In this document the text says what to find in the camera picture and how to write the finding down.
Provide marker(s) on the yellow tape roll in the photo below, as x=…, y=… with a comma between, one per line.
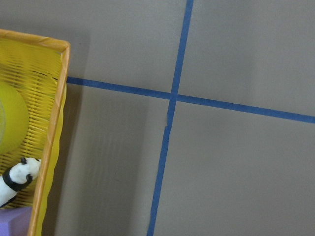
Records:
x=14, y=118

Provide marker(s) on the yellow woven basket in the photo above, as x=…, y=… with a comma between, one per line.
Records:
x=37, y=67

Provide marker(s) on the toy panda figure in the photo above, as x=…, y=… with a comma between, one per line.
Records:
x=18, y=177

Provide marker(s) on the purple foam block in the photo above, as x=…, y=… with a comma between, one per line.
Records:
x=15, y=221

